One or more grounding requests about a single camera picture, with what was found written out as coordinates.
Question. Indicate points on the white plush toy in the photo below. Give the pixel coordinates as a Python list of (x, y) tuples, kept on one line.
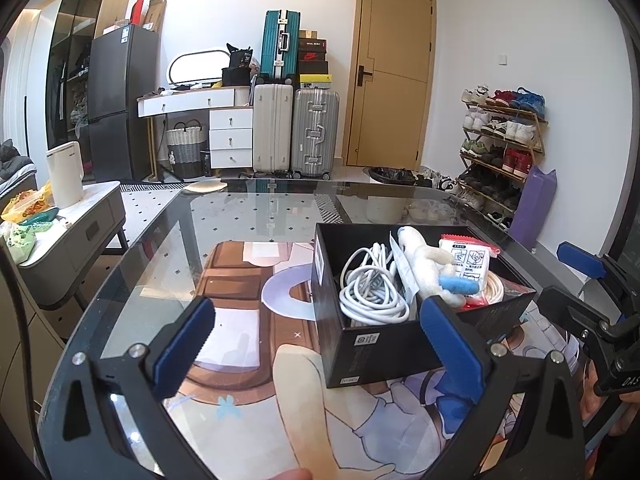
[(433, 269)]

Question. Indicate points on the silver suitcase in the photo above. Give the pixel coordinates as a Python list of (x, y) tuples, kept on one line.
[(314, 133)]

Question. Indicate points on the white red tissue pack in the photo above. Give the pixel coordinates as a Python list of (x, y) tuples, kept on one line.
[(470, 276)]

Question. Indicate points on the grey side cabinet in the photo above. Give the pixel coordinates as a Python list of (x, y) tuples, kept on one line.
[(64, 254)]

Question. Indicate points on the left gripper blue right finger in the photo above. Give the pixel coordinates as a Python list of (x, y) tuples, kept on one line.
[(547, 440)]

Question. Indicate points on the snack bags on cabinet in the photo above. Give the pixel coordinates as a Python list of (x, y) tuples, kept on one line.
[(29, 213)]

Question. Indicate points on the white electric kettle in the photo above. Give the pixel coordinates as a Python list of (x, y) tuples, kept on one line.
[(65, 174)]

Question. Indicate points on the white suitcase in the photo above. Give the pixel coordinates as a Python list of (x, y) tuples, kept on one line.
[(272, 127)]

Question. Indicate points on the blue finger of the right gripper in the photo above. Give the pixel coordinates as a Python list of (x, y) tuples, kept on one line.
[(578, 259)]

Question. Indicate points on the black refrigerator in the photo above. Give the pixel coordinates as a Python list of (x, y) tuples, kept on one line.
[(122, 70)]

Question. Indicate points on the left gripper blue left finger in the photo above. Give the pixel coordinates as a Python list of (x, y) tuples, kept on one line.
[(104, 417)]

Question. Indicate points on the oval black frame mirror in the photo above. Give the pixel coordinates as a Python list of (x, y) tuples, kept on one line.
[(202, 67)]

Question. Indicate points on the stacked shoe boxes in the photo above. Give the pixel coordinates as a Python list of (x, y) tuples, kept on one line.
[(313, 63)]

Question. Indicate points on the shoe rack with shoes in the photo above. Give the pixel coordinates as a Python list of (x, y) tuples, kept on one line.
[(502, 141)]

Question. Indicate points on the woven storage basket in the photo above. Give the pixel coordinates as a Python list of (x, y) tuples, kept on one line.
[(186, 143)]

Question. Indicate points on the white drawer desk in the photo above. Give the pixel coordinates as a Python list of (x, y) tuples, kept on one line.
[(224, 115)]

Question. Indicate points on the person's left hand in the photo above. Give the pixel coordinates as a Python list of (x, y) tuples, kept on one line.
[(294, 474)]

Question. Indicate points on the bed with clothes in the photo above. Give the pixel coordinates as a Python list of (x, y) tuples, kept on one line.
[(17, 174)]

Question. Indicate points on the purple yoga mat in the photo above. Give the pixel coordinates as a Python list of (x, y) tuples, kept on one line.
[(534, 206)]

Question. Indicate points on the teal suitcase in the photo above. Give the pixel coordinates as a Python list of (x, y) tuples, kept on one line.
[(280, 46)]

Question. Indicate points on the wooden door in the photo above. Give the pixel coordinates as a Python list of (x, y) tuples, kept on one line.
[(390, 83)]

